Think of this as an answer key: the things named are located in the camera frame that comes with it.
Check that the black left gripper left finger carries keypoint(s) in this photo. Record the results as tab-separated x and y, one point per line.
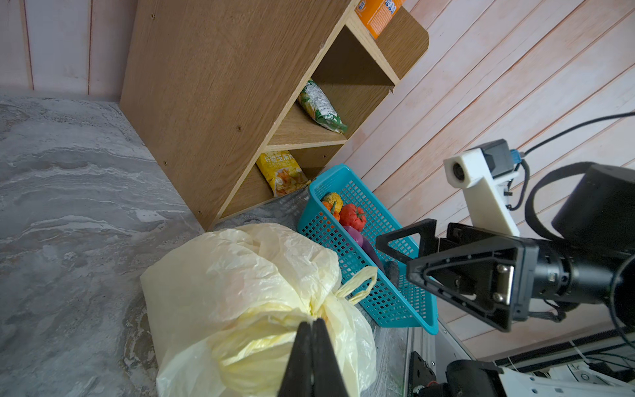
297	379

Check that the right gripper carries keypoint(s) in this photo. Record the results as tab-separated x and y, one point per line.
500	279

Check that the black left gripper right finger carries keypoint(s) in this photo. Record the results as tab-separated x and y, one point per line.
327	377

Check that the yellow plastic grocery bag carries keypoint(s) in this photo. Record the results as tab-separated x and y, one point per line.
225	307

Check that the orange toy pumpkin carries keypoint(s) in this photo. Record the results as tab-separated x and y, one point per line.
332	210

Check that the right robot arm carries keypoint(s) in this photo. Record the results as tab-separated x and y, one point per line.
597	216

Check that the purple toy eggplant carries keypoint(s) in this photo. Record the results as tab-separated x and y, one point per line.
370	251

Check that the red toy tomato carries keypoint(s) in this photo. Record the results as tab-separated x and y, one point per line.
353	217

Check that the yellow toy pepper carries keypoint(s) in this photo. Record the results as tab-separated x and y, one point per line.
335	199

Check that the yellow chips packet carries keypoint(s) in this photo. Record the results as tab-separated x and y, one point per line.
282	172

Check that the green snack packet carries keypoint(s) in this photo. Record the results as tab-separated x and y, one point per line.
316	104

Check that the orange soda can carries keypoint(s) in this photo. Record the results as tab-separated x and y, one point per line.
375	15

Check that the wooden shelf unit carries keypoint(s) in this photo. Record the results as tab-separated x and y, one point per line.
211	85

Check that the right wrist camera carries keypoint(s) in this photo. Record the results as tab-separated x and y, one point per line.
481	174

